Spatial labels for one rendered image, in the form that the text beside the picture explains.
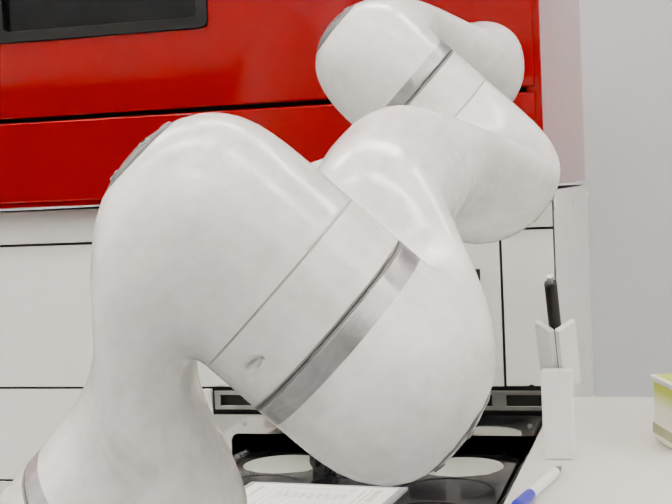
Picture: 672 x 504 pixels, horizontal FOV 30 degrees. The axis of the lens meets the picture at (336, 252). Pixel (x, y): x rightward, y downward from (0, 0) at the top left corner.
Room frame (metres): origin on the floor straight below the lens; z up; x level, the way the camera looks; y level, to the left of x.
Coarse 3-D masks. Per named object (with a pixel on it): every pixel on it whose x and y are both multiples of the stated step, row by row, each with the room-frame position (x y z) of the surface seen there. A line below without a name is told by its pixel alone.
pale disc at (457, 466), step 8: (448, 464) 1.47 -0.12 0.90; (456, 464) 1.47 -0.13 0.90; (464, 464) 1.47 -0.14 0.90; (472, 464) 1.46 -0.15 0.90; (480, 464) 1.46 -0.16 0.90; (488, 464) 1.46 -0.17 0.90; (496, 464) 1.46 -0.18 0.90; (432, 472) 1.43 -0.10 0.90; (440, 472) 1.43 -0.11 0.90; (448, 472) 1.43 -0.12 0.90; (456, 472) 1.43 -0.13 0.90; (464, 472) 1.43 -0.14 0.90; (472, 472) 1.42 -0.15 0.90; (480, 472) 1.42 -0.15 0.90; (488, 472) 1.42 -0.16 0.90
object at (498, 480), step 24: (264, 456) 1.56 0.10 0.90; (456, 456) 1.51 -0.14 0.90; (480, 456) 1.50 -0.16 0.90; (504, 456) 1.50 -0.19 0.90; (264, 480) 1.43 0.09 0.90; (288, 480) 1.43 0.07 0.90; (312, 480) 1.42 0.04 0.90; (336, 480) 1.42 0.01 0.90; (432, 480) 1.40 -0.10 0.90; (456, 480) 1.39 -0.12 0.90; (480, 480) 1.38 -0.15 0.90; (504, 480) 1.38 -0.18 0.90
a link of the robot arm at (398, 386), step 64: (448, 64) 1.00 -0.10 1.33; (384, 128) 0.83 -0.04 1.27; (448, 128) 0.88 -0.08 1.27; (512, 128) 0.98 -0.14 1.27; (384, 192) 0.77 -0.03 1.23; (448, 192) 0.81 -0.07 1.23; (512, 192) 0.96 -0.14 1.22; (448, 256) 0.72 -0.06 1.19; (384, 320) 0.63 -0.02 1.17; (448, 320) 0.64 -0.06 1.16; (320, 384) 0.62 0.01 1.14; (384, 384) 0.62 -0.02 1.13; (448, 384) 0.63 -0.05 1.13; (320, 448) 0.65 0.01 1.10; (384, 448) 0.63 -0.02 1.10; (448, 448) 0.64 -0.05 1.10
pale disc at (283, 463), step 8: (272, 456) 1.56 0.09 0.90; (280, 456) 1.55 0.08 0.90; (288, 456) 1.55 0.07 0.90; (296, 456) 1.55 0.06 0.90; (304, 456) 1.55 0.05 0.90; (248, 464) 1.52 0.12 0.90; (256, 464) 1.52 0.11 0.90; (264, 464) 1.51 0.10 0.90; (272, 464) 1.51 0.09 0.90; (280, 464) 1.51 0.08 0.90; (288, 464) 1.51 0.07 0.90; (296, 464) 1.51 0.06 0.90; (304, 464) 1.50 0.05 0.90; (264, 472) 1.47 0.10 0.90; (272, 472) 1.47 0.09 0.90; (280, 472) 1.47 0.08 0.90; (288, 472) 1.46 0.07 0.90
